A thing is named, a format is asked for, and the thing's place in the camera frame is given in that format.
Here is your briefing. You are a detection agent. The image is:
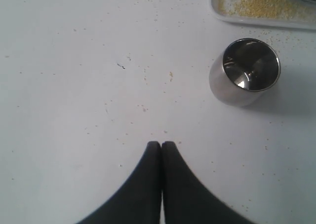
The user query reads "yellow and white grain mix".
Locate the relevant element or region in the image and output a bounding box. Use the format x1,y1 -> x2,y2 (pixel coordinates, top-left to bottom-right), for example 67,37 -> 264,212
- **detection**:
218,0 -> 316,21

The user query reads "white rectangular plastic tray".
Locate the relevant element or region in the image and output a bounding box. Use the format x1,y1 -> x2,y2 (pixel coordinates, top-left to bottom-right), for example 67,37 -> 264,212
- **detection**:
209,0 -> 316,31

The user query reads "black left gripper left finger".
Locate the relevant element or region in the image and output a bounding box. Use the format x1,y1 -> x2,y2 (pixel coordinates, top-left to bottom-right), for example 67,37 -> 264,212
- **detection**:
79,141 -> 162,224

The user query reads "stainless steel cup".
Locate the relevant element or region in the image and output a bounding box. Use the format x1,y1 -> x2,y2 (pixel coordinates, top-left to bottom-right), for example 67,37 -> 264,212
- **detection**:
209,38 -> 281,107

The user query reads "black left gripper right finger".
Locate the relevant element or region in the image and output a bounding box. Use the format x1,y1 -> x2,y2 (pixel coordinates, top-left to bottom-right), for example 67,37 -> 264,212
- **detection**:
161,141 -> 249,224

